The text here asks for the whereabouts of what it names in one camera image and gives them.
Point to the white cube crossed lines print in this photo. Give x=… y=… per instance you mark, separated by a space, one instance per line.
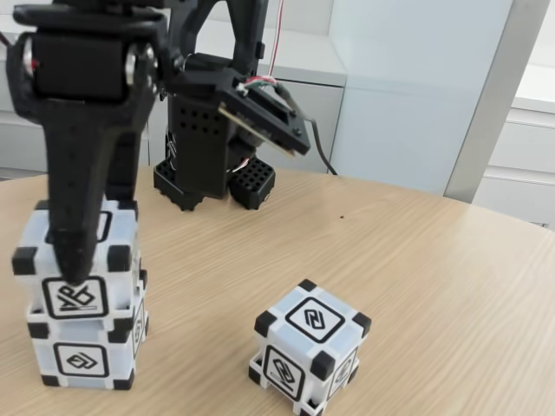
x=119 y=229

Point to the white cube lightning print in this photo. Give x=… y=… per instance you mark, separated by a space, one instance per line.
x=277 y=333

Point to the black disc with white lines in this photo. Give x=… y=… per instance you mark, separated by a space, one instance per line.
x=169 y=151

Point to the long white drawer cabinet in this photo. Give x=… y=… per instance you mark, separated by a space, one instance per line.
x=21 y=143

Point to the black cabinet lock key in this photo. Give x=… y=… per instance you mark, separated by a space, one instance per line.
x=163 y=94

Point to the white cube nested diamond print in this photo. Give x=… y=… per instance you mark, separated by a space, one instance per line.
x=117 y=359

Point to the white side cabinet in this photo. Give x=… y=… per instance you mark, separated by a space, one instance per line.
x=529 y=143

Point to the camera board on black bracket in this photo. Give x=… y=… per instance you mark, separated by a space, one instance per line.
x=269 y=117

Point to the grey slanted frame post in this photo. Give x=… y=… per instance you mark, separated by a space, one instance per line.
x=498 y=86

